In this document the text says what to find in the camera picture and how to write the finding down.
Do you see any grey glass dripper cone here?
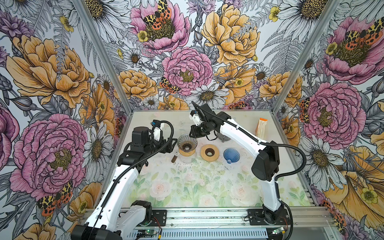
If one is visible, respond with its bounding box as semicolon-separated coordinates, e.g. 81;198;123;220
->
177;134;198;153

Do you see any wooden dripper ring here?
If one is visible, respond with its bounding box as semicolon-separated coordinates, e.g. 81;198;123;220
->
200;143;220;163
178;146;197;157

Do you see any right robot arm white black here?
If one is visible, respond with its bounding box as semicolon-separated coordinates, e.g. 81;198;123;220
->
189;102;285;225

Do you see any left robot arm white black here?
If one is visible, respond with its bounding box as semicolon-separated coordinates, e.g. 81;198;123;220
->
71;120;177;240

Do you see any blue glass dripper cone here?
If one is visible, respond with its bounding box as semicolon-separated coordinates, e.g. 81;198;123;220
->
223;148;241;164

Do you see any coffee filter pack orange top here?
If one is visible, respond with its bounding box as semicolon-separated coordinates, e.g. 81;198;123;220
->
256;118;268;139

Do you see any smoked grey glass carafe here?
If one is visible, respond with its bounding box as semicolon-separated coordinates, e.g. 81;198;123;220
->
218;133;231;143

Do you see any green circuit board left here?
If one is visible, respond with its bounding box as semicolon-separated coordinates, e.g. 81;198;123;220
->
136;230;159;238

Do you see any green circuit board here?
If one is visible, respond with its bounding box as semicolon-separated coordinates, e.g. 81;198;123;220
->
272;227;286;235
136;230;159;238

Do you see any green circuit board right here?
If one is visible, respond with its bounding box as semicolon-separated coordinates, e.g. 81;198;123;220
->
272;227;286;235

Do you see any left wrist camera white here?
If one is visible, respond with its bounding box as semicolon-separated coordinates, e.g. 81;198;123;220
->
151;120;164;142

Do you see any clear glass carafe brown handle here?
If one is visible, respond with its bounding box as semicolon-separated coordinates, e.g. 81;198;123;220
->
171;152;196;164

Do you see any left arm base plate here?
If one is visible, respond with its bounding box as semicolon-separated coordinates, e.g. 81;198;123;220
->
140;210;168;227

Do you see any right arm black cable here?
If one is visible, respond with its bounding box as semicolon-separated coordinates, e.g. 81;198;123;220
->
191;101;307;182

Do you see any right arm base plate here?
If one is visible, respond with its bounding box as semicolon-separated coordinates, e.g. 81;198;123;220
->
244;209;292;226

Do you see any aluminium front rail frame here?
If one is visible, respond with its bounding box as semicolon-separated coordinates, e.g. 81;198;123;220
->
74;206;340;240

